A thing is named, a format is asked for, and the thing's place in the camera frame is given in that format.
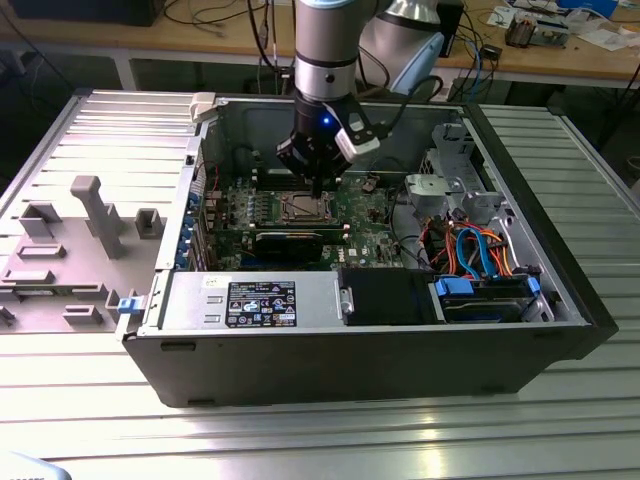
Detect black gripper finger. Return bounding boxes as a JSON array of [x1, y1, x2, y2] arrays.
[[318, 148, 355, 201], [275, 133, 322, 201]]

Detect CPU with silver lid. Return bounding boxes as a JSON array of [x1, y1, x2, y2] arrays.
[[292, 197, 324, 219]]

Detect metal socket cover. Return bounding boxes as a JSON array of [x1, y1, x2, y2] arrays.
[[281, 191, 335, 225]]

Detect black RAM slot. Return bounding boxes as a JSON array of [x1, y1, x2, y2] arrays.
[[253, 180, 342, 188], [253, 175, 342, 183], [253, 185, 342, 193], [253, 170, 342, 178]]

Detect green motherboard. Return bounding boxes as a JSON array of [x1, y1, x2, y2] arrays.
[[199, 167, 429, 275]]

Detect grey case release latch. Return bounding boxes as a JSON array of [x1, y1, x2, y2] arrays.
[[189, 92, 225, 124]]

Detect silver metal drive cage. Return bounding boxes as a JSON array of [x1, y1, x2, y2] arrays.
[[402, 122, 507, 229]]

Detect wooden desk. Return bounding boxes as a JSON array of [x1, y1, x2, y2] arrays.
[[0, 0, 640, 92]]

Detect black tower device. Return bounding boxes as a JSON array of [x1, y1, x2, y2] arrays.
[[437, 0, 467, 59]]

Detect silver power supply unit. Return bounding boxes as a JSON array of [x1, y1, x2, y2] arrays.
[[160, 271, 347, 335]]

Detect black open PC case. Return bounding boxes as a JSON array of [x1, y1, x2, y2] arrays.
[[115, 92, 620, 410]]

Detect hard disk in blue carrier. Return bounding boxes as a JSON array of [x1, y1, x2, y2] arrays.
[[428, 273, 545, 325]]

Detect white printed sheet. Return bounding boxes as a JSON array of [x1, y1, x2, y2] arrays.
[[487, 4, 517, 29]]

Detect electronic board module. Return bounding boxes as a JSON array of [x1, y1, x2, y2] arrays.
[[532, 16, 572, 49]]

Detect black equipment box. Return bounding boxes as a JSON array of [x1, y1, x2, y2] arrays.
[[9, 0, 162, 28]]

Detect grey parts rack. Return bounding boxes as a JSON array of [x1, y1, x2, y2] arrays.
[[0, 174, 169, 337]]

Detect blue box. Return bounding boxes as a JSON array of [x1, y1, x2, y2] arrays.
[[557, 0, 617, 16]]

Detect white paper sheets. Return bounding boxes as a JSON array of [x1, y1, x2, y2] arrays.
[[578, 23, 640, 52]]

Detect white rounded object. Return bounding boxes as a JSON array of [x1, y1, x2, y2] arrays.
[[0, 449, 69, 480]]

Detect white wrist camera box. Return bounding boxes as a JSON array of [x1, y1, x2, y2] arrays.
[[324, 102, 382, 162]]

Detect thin black looped cable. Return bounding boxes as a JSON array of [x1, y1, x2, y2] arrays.
[[369, 157, 409, 179]]

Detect black fan cable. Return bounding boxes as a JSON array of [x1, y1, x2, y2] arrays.
[[233, 143, 267, 177]]

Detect black camera cable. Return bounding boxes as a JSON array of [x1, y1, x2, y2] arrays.
[[377, 74, 446, 139]]

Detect thin red wire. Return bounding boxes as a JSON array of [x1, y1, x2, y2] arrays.
[[196, 163, 222, 195]]

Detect black hanging cable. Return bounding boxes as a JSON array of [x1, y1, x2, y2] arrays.
[[247, 0, 284, 97]]

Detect red data wire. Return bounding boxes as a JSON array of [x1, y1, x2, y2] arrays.
[[421, 219, 456, 269]]

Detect blue data wire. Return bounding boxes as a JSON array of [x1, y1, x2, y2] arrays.
[[469, 227, 502, 281], [455, 225, 482, 280]]

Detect blue network cable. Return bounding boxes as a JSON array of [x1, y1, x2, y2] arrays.
[[471, 44, 502, 102]]

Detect orange red power wires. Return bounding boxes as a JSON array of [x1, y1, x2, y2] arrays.
[[439, 227, 510, 279]]

